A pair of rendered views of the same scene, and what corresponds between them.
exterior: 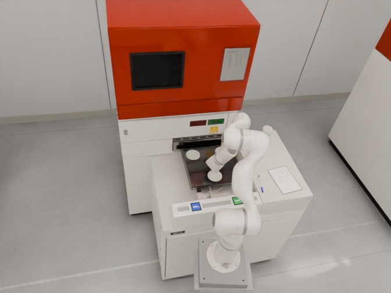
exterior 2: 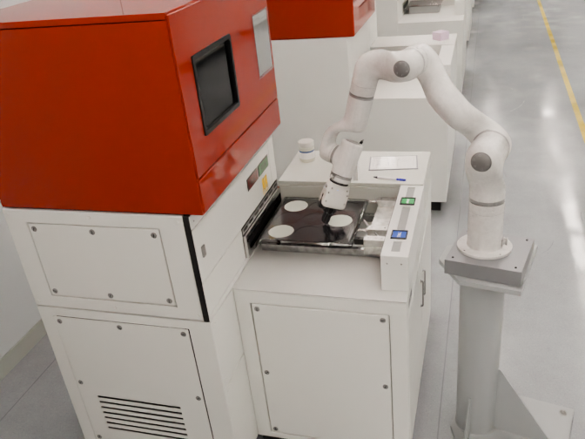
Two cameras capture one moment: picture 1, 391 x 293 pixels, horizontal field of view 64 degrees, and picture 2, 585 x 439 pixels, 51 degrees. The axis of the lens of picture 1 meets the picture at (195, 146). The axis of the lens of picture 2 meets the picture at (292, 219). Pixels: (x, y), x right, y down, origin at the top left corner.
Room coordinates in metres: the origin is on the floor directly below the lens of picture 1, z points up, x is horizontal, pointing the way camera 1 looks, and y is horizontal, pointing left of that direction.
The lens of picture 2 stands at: (0.24, 1.67, 2.05)
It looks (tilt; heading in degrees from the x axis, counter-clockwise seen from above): 28 degrees down; 307
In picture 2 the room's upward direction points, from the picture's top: 7 degrees counter-clockwise
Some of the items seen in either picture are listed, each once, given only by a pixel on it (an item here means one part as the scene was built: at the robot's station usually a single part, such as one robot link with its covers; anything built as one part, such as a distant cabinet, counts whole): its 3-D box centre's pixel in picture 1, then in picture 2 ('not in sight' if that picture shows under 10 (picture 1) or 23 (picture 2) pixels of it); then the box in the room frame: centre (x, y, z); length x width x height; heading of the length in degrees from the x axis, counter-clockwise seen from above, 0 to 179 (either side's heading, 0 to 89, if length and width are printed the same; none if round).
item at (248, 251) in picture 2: (202, 143); (264, 219); (1.66, -0.05, 0.89); 0.44 x 0.02 x 0.10; 108
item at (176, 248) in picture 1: (217, 214); (351, 309); (1.39, -0.23, 0.41); 0.97 x 0.64 x 0.82; 108
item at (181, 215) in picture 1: (216, 210); (404, 233); (1.10, -0.17, 0.89); 0.55 x 0.09 x 0.14; 108
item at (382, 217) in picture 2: (223, 197); (381, 227); (1.21, -0.22, 0.87); 0.36 x 0.08 x 0.03; 108
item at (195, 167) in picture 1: (211, 164); (314, 219); (1.46, -0.13, 0.90); 0.34 x 0.34 x 0.01; 18
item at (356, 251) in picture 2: not in sight; (323, 249); (1.37, -0.03, 0.84); 0.50 x 0.02 x 0.03; 18
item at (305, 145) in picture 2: (266, 133); (306, 150); (1.73, -0.50, 1.01); 0.07 x 0.07 x 0.10
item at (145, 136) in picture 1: (178, 132); (241, 212); (1.62, 0.13, 1.02); 0.82 x 0.03 x 0.40; 108
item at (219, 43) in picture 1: (174, 45); (138, 83); (1.92, 0.22, 1.52); 0.81 x 0.75 x 0.59; 108
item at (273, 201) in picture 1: (267, 168); (356, 180); (1.49, -0.52, 0.89); 0.62 x 0.35 x 0.14; 18
